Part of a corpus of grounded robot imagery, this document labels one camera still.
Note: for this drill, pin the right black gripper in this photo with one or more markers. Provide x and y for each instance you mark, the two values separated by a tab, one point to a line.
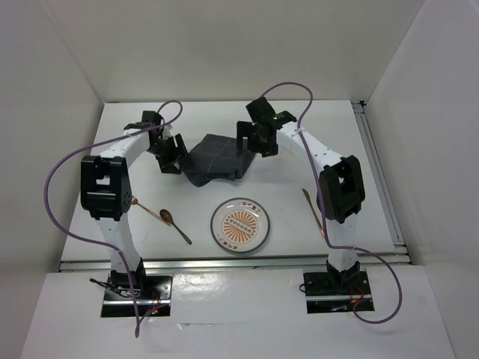
244	129

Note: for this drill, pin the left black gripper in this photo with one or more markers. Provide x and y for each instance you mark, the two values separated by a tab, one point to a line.
177	153

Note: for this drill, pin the dark grey checked cloth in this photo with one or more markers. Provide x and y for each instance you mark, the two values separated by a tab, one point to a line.
215	157

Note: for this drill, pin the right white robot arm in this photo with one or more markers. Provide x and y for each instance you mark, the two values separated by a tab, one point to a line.
339	180

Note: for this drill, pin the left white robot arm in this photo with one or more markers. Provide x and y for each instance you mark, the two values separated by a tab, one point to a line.
107	195

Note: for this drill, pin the copper spoon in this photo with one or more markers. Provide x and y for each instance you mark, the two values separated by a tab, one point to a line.
166	216

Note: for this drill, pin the copper fork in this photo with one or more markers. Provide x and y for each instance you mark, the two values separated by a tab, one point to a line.
150	212

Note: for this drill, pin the orange patterned plate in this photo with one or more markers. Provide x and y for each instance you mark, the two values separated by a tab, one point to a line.
240	225

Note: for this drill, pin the copper knife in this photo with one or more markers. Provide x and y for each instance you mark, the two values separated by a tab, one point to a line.
310	203

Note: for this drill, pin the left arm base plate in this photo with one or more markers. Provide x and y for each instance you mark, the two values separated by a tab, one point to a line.
153	296

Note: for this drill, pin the front aluminium rail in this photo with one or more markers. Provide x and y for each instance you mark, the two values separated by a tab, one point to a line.
399	258

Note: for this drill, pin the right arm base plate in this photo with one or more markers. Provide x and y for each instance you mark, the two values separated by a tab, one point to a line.
322	296

